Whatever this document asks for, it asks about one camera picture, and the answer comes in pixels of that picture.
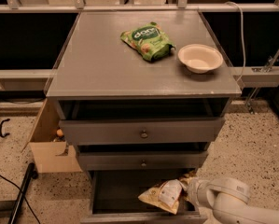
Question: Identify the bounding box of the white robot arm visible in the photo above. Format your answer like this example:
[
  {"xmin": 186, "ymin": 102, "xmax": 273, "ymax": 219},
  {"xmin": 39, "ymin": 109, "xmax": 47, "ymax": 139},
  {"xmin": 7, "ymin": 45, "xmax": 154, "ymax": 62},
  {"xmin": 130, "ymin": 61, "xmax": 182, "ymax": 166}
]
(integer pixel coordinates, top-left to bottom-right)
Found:
[{"xmin": 187, "ymin": 177, "xmax": 279, "ymax": 224}]

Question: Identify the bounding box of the grey top drawer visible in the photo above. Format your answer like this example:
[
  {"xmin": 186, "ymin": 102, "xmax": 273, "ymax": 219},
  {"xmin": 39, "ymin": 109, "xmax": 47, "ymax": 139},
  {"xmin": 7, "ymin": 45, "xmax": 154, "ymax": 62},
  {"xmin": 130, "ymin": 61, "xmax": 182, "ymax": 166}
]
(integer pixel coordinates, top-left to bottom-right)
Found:
[{"xmin": 59, "ymin": 118, "xmax": 225, "ymax": 146}]

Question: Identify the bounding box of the grey middle drawer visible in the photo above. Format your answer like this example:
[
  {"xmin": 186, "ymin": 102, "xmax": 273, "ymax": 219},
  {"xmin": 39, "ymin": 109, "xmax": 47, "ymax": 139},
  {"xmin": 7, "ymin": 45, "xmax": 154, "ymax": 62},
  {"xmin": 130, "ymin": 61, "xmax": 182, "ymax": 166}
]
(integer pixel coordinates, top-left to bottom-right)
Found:
[{"xmin": 77, "ymin": 151, "xmax": 208, "ymax": 171}]

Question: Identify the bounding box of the white paper bowl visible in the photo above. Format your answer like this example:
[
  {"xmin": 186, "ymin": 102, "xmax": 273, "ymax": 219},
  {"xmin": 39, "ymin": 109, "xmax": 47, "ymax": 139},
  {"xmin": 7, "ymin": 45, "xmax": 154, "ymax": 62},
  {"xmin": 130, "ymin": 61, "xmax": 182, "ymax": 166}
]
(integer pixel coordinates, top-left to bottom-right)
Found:
[{"xmin": 177, "ymin": 44, "xmax": 223, "ymax": 74}]

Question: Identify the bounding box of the orange ball in box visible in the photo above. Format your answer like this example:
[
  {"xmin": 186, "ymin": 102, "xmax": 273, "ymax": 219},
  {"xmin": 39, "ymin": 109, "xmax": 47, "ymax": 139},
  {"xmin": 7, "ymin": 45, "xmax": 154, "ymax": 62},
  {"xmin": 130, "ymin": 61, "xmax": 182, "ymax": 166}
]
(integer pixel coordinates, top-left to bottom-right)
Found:
[{"xmin": 56, "ymin": 129, "xmax": 63, "ymax": 137}]

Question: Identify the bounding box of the grey open bottom drawer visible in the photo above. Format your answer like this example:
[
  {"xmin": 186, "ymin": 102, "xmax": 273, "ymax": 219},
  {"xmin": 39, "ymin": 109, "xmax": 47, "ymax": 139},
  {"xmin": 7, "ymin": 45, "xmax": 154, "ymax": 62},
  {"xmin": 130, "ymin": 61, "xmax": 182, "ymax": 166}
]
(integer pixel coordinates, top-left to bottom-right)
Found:
[{"xmin": 80, "ymin": 169, "xmax": 207, "ymax": 224}]

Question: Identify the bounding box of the brown and cream chip bag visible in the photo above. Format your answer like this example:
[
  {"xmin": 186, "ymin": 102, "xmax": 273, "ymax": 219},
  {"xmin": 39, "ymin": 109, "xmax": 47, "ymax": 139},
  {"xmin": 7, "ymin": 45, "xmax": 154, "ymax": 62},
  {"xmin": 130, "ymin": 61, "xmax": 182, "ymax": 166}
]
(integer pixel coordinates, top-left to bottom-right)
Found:
[{"xmin": 138, "ymin": 171, "xmax": 196, "ymax": 215}]

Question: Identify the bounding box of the green chip bag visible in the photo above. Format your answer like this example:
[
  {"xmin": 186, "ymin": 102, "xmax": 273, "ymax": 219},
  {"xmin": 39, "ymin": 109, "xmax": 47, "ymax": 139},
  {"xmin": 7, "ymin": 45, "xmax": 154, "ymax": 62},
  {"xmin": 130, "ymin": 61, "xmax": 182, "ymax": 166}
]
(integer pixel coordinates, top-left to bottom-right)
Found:
[{"xmin": 120, "ymin": 21, "xmax": 175, "ymax": 63}]

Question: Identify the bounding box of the grey drawer cabinet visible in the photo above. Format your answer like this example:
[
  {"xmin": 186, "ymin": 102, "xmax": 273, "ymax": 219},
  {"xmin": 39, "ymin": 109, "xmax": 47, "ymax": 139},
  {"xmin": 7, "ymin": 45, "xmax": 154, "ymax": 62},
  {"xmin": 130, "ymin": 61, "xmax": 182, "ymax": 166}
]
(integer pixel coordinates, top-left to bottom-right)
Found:
[{"xmin": 45, "ymin": 9, "xmax": 243, "ymax": 224}]

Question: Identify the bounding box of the cardboard box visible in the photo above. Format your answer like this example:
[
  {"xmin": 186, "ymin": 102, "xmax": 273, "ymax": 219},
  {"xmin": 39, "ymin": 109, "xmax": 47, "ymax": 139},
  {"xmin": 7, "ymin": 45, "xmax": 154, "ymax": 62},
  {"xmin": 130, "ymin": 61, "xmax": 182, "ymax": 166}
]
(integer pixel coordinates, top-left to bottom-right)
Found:
[{"xmin": 26, "ymin": 100, "xmax": 81, "ymax": 173}]

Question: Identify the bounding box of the white hanging cable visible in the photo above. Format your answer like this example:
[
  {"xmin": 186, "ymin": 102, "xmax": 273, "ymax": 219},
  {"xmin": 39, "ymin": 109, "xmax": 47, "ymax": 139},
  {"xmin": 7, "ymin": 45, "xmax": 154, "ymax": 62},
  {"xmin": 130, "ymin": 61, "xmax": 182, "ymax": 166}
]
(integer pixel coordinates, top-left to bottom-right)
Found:
[{"xmin": 225, "ymin": 1, "xmax": 246, "ymax": 82}]

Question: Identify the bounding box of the black floor cable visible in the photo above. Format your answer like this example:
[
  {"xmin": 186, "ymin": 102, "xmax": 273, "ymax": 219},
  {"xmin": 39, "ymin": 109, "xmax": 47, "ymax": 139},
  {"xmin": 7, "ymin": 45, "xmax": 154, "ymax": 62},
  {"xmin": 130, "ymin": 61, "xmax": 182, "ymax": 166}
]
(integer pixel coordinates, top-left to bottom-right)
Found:
[{"xmin": 0, "ymin": 166, "xmax": 41, "ymax": 224}]

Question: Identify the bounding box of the black floor pole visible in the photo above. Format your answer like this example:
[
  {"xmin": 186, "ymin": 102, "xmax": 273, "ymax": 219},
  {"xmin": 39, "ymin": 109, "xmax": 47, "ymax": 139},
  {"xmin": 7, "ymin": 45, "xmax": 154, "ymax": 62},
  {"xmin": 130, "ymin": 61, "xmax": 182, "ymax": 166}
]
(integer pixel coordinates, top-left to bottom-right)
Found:
[{"xmin": 8, "ymin": 163, "xmax": 37, "ymax": 224}]

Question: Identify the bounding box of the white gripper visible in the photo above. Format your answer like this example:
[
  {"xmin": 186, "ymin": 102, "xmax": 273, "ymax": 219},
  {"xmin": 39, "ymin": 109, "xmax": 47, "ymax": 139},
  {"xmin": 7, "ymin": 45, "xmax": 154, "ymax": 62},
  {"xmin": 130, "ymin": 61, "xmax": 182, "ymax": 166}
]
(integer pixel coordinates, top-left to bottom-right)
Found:
[{"xmin": 187, "ymin": 177, "xmax": 215, "ymax": 209}]

